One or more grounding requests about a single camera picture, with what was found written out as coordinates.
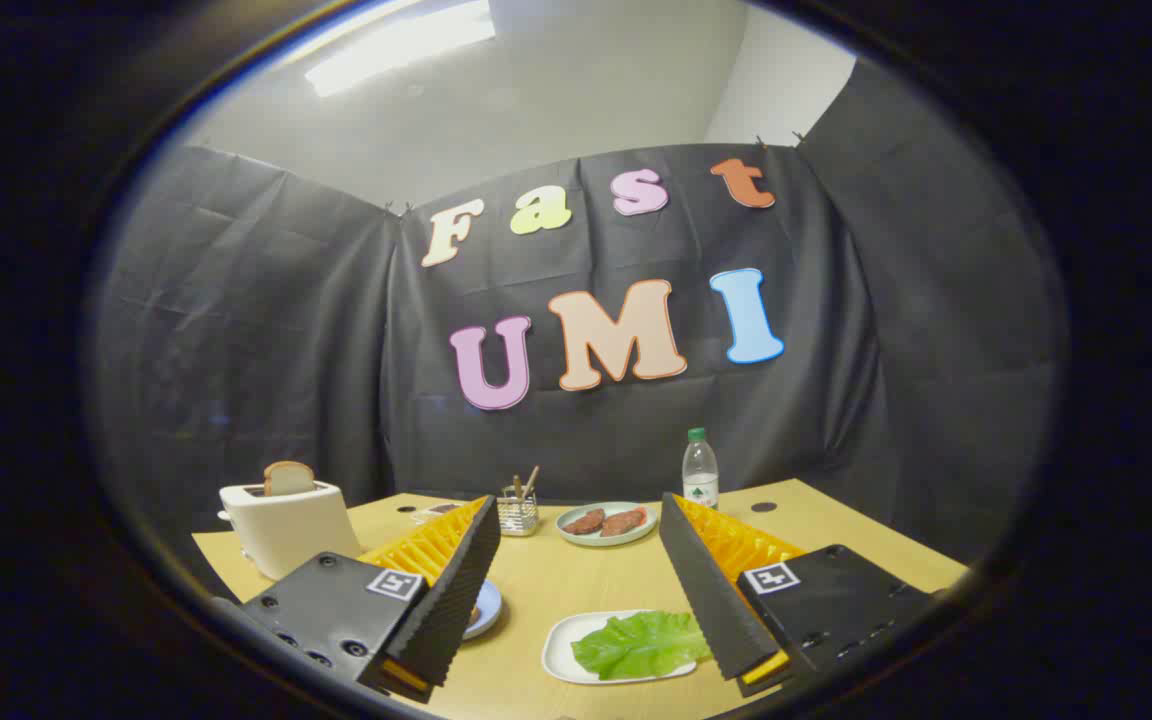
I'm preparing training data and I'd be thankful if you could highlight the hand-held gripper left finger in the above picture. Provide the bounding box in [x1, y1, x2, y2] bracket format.
[236, 495, 503, 704]

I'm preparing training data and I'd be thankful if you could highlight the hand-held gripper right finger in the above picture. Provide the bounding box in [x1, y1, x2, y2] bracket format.
[658, 492, 939, 699]

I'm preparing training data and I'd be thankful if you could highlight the green lettuce leaf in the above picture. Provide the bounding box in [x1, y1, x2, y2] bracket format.
[571, 611, 712, 681]

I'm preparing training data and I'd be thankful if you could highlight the light blue round plate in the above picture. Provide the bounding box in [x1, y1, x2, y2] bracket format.
[463, 580, 503, 641]

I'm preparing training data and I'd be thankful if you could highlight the metal mesh holder cup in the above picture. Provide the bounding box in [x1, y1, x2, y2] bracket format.
[497, 487, 540, 538]

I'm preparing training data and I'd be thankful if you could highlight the pale green round plate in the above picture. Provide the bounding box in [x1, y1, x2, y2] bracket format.
[556, 502, 658, 547]

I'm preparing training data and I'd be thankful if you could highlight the clear water bottle green cap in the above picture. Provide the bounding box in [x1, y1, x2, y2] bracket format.
[682, 428, 720, 511]

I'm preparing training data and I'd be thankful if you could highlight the white rectangular plate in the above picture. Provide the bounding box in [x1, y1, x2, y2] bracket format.
[542, 610, 712, 686]

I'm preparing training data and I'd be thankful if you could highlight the white toaster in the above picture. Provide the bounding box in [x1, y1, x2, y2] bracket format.
[218, 480, 362, 581]

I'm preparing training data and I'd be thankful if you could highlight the bread slice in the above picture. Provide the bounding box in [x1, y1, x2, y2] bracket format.
[263, 461, 317, 498]

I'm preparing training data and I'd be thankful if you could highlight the black backdrop cloth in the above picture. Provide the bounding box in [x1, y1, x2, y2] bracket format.
[86, 60, 1067, 601]

